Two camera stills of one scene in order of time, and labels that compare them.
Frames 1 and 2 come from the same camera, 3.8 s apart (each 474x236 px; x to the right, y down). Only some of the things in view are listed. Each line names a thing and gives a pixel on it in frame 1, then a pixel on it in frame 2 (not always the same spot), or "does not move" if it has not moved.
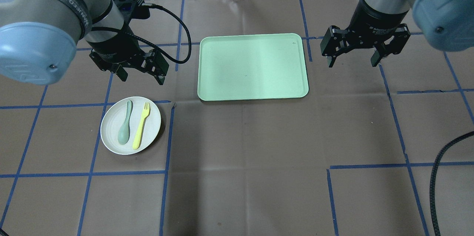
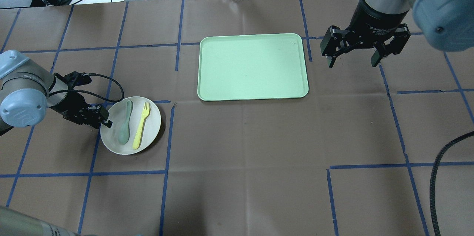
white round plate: x=115 y=115 does not move
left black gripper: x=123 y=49 -> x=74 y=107
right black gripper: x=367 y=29 does not move
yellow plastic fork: x=145 y=114 does not move
